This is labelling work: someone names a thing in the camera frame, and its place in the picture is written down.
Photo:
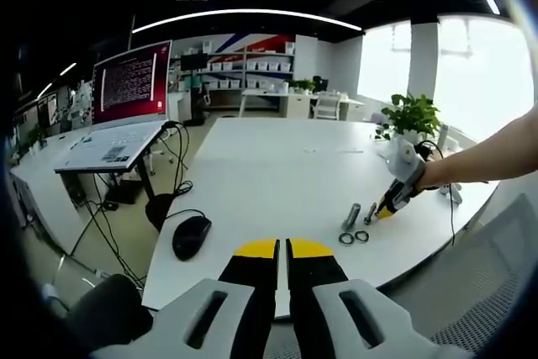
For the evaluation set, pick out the black computer mouse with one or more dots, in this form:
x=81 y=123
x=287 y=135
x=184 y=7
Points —
x=191 y=237

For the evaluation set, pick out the black background monitor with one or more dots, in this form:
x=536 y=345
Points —
x=194 y=61

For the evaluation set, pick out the white slatted chair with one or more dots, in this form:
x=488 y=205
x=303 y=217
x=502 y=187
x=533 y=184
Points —
x=327 y=107

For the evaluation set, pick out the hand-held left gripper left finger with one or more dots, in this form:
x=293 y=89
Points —
x=176 y=321

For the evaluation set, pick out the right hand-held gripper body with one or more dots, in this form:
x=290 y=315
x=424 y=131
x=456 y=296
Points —
x=405 y=161

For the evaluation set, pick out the green potted plant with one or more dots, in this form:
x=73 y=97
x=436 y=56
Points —
x=414 y=115

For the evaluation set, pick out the silver laptop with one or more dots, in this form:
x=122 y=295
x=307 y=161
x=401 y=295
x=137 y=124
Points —
x=130 y=81

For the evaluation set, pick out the white background desk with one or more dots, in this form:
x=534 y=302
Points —
x=269 y=93

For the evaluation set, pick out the black stool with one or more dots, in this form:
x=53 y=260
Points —
x=159 y=209

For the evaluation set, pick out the shelf with white bins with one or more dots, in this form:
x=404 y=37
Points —
x=252 y=67

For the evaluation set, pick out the grey mesh office chair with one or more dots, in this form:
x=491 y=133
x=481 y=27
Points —
x=471 y=275

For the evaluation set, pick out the black office chair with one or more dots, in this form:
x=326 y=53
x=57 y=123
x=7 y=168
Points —
x=109 y=313

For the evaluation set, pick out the curved ceiling light strip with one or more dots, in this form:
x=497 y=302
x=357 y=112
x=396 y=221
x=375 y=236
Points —
x=252 y=11

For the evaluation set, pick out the small background plant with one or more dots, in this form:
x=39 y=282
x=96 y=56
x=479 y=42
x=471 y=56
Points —
x=302 y=85

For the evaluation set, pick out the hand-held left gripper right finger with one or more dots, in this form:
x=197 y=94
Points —
x=336 y=325

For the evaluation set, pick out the large steel washer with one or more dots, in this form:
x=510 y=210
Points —
x=340 y=239

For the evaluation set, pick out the black frame laptop desk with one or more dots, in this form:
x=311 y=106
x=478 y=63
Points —
x=147 y=184

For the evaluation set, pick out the small threaded steel stud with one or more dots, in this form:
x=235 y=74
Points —
x=370 y=212

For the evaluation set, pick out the white bottle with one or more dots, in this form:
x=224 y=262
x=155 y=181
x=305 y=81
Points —
x=442 y=136

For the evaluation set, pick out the small steel washer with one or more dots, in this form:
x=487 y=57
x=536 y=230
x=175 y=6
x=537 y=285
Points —
x=356 y=235

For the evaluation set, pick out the large threaded steel stud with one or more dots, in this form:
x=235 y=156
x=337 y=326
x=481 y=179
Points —
x=352 y=216

